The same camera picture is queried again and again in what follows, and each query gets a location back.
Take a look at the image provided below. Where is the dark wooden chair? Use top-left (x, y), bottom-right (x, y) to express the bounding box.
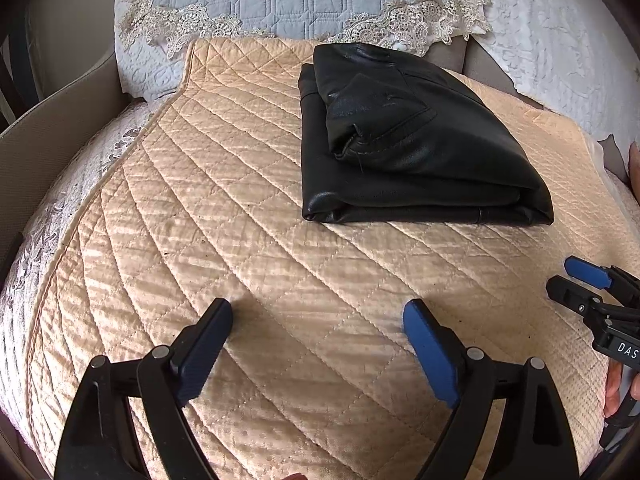
top-left (0, 10), bottom-right (41, 126)

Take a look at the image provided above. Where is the person's right hand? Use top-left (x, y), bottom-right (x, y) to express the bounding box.
top-left (602, 360), bottom-right (640, 419)

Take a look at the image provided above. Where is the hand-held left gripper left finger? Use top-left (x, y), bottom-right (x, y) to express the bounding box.
top-left (54, 298), bottom-right (234, 480)

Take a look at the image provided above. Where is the beige quilted mat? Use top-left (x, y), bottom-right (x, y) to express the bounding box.
top-left (25, 37), bottom-right (608, 480)

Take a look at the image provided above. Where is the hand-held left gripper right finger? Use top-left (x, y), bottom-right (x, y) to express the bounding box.
top-left (403, 299), bottom-right (581, 480)

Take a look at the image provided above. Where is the white embossed cover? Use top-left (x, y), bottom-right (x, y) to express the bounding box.
top-left (465, 0), bottom-right (640, 161)

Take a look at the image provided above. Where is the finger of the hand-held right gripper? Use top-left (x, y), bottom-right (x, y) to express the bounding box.
top-left (546, 275), bottom-right (608, 324)
top-left (564, 255), bottom-right (640, 307)

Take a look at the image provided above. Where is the black leather jacket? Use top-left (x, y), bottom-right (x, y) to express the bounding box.
top-left (298, 42), bottom-right (555, 226)

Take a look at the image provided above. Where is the grey sofa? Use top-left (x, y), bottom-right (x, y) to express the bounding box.
top-left (0, 0), bottom-right (626, 281)

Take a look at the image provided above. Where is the white lace seat cover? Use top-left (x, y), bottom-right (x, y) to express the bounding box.
top-left (0, 102), bottom-right (156, 431)

